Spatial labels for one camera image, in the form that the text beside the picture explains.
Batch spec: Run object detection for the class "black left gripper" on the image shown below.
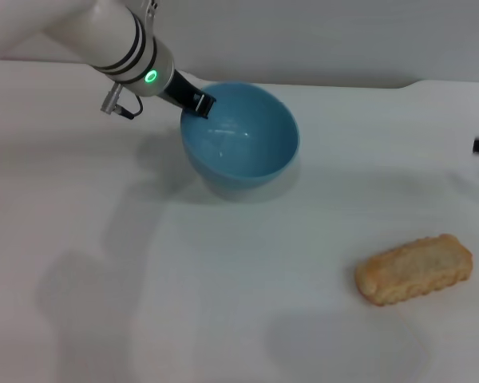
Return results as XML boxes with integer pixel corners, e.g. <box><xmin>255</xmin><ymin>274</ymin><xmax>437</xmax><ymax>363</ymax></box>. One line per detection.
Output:
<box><xmin>158</xmin><ymin>69</ymin><xmax>218</xmax><ymax>120</ymax></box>

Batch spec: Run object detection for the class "blue bowl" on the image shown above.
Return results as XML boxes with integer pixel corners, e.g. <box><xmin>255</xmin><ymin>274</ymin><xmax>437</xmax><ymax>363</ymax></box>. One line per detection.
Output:
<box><xmin>179</xmin><ymin>81</ymin><xmax>301</xmax><ymax>192</ymax></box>

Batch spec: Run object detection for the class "toasted bread slice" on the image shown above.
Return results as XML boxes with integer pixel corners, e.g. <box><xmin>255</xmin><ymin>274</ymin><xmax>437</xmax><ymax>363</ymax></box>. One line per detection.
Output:
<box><xmin>354</xmin><ymin>233</ymin><xmax>474</xmax><ymax>307</ymax></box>

